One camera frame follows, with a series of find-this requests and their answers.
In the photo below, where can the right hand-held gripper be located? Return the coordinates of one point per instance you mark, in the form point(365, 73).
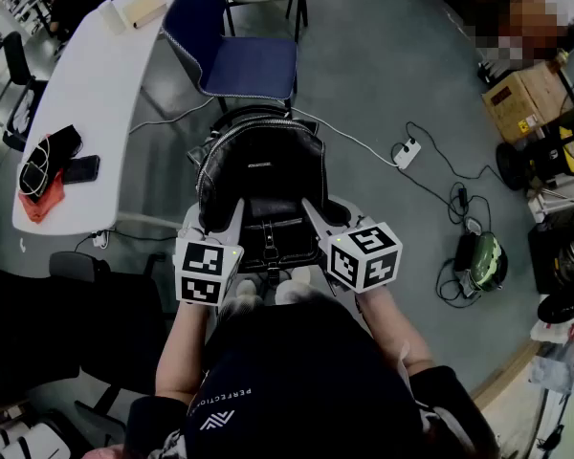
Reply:
point(363, 256)

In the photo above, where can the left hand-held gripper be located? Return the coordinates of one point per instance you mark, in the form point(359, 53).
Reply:
point(202, 275)

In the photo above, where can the black leather backpack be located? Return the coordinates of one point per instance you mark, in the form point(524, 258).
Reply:
point(263, 160)

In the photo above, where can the blue padded chair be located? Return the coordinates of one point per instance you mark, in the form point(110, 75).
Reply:
point(249, 65)

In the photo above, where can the person's left forearm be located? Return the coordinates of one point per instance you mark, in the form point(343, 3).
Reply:
point(182, 352)

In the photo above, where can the person's right forearm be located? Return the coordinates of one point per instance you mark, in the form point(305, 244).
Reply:
point(392, 328)

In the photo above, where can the black wide chair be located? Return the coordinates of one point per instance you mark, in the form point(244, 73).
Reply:
point(52, 328)

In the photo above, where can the black office chair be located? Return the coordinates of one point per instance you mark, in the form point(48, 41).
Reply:
point(14, 60)

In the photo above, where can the white fluffy shoe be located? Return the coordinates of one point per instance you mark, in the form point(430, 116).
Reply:
point(249, 290)
point(292, 287)

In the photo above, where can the small white power strip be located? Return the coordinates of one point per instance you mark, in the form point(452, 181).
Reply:
point(101, 238)

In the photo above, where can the black smartphone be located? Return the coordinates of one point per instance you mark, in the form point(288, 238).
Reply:
point(81, 168)

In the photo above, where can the green round appliance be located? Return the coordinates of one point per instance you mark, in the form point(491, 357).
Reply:
point(488, 261)

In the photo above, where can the person's torso in black shirt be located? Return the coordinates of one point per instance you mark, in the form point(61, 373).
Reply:
point(292, 376)

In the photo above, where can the orange cloth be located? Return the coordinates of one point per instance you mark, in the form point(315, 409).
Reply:
point(43, 206)

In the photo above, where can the black pouch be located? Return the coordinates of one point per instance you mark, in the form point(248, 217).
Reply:
point(62, 141)

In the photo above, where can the cardboard box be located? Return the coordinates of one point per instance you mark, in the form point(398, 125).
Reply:
point(516, 103)

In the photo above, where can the yellow and black machine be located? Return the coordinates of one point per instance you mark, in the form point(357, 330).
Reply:
point(555, 156)

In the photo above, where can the light wooden box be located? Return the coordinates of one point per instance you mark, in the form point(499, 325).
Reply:
point(144, 10)

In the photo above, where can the black speaker box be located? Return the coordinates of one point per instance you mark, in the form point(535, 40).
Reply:
point(569, 256)

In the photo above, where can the black round disc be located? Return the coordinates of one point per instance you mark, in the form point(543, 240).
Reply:
point(562, 306)

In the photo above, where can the white plastic bag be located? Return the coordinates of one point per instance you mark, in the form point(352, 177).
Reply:
point(555, 333)

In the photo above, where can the black jacket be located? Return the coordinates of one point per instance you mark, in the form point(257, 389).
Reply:
point(81, 3)

